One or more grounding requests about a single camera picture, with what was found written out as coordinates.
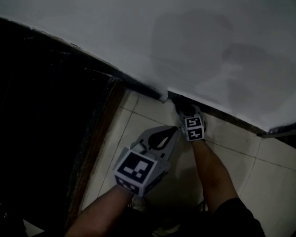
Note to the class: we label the dark grey cleaning cloth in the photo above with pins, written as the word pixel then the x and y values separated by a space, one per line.
pixel 183 105

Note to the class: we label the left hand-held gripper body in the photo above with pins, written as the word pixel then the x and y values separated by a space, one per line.
pixel 135 169

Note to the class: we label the person's black clothing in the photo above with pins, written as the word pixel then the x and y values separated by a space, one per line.
pixel 199 223

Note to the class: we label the person's right forearm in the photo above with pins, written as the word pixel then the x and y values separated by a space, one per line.
pixel 212 174

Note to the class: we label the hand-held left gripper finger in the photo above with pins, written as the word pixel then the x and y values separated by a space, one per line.
pixel 144 136
pixel 172 144

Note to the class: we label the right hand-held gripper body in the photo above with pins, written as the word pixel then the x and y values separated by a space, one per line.
pixel 193 128

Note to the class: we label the person's left forearm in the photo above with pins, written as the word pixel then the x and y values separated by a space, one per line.
pixel 101 213

